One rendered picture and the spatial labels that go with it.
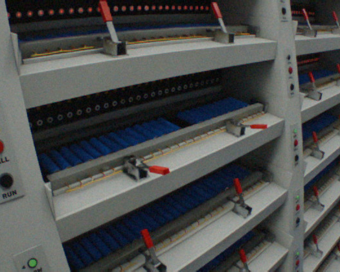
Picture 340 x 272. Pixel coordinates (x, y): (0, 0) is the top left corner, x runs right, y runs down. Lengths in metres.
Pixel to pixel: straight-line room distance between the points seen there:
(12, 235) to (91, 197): 0.13
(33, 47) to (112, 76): 0.12
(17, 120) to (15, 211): 0.11
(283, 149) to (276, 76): 0.19
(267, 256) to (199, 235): 0.31
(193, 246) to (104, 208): 0.25
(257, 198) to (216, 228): 0.16
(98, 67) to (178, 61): 0.16
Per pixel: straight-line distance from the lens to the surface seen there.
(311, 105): 0.99
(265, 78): 0.85
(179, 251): 0.66
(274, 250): 0.98
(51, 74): 0.43
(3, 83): 0.41
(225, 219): 0.74
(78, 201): 0.48
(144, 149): 0.56
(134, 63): 0.49
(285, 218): 0.95
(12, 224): 0.43
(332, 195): 1.30
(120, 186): 0.50
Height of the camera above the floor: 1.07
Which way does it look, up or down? 13 degrees down
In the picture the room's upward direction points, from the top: 9 degrees counter-clockwise
